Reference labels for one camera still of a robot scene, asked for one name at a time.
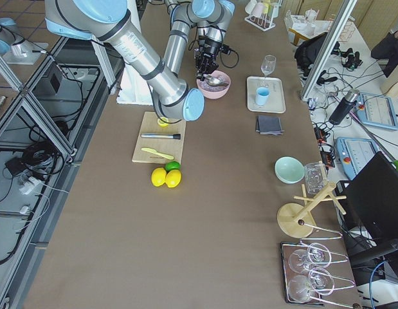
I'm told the yellow lemon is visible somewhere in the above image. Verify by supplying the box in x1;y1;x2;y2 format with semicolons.
165;169;182;188
150;167;167;187

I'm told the yellow plastic knife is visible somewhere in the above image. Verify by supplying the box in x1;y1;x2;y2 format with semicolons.
141;147;174;160

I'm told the black bag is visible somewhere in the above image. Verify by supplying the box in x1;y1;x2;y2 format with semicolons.
294;32;327;79

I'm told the steel muddler black tip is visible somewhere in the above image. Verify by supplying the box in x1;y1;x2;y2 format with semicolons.
140;133;181;140

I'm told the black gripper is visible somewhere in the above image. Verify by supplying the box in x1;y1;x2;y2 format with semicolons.
194;35;231;80

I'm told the black water bottle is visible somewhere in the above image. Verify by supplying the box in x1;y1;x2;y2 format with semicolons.
329;89;359;126

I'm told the yellow lemon upper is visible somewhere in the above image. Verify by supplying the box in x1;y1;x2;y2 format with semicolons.
150;167;167;187

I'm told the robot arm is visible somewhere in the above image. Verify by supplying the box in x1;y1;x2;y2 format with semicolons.
45;1;235;121
164;1;235;80

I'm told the bamboo cutting board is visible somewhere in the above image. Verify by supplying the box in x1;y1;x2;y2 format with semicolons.
132;111;186;164

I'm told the clear wine glass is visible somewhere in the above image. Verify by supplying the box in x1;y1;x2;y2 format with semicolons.
260;55;276;88

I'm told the white cup rack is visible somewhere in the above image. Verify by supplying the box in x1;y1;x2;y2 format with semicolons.
244;0;282;32

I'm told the grey folded cloth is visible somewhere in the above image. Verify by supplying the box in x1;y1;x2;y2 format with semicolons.
255;115;284;136

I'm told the cream serving tray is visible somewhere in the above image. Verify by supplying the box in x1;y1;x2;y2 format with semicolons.
246;76;286;113

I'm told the green lime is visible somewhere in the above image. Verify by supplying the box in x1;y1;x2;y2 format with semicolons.
165;161;181;172

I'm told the pink bowl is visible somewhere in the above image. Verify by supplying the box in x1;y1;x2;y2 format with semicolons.
196;70;231;99

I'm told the light blue cup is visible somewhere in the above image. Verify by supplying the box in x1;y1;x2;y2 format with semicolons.
255;87;270;106

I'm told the pile of clear ice cubes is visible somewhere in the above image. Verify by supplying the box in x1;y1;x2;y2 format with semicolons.
202;74;228;92

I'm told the blue teach pendant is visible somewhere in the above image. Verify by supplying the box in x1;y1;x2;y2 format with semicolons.
356;92;398;131
336;137;379;180

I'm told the black monitor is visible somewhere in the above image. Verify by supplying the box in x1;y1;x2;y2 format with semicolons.
343;152;398;277

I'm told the wooden mug tree stand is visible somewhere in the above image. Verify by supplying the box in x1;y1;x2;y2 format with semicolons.
276;182;347;239

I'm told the half lemon slice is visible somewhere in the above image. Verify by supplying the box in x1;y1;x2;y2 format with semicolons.
157;118;169;127

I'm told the yellow lemon lower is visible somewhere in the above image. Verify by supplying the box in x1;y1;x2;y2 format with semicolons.
165;169;182;188

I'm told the black glass tray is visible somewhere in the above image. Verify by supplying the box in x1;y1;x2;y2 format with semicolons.
279;241;357;305

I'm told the stainless steel ice scoop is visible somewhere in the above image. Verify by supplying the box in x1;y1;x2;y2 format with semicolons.
196;76;230;88

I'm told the mint green bowl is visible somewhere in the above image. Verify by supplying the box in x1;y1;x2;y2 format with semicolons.
275;156;304;184

